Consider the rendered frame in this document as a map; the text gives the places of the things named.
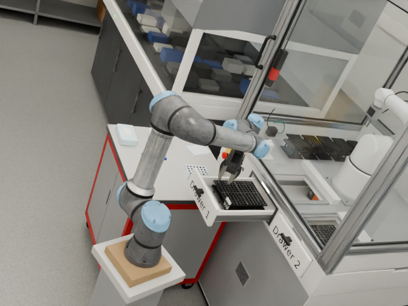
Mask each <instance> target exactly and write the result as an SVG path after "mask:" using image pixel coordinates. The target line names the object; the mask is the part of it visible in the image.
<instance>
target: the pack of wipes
mask: <svg viewBox="0 0 408 306"><path fill-rule="evenodd" d="M115 130H116V133H117V136H118V140H119V142H120V144H121V145H127V146H136V145H137V143H138V138H137V136H136V133H135V130H134V127H133V125H128V124H117V125H116V128H115Z"/></svg>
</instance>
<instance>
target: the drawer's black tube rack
mask: <svg viewBox="0 0 408 306"><path fill-rule="evenodd" d="M218 183H219V184H220V186H221V187H222V189H223V191H224V193H225V195H226V196H227V197H228V198H229V199H230V202H231V206H229V208H228V209H226V207H225V205H224V202H225V201H224V199H223V197H222V195H221V193H220V191H219V190H218V188H217V186H216V185H212V186H211V187H212V188H213V190H214V191H213V192H214V193H215V194H216V196H217V198H218V199H219V203H221V205H222V206H223V208H224V210H265V208H264V206H268V205H267V203H266V202H265V200H264V199H263V197H262V196H261V194H260V193H259V191H258V190H257V188H256V187H255V185H254V183H253V182H249V181H233V182H231V183H230V184H229V185H226V183H227V180H220V181H218ZM263 202H264V203H263Z"/></svg>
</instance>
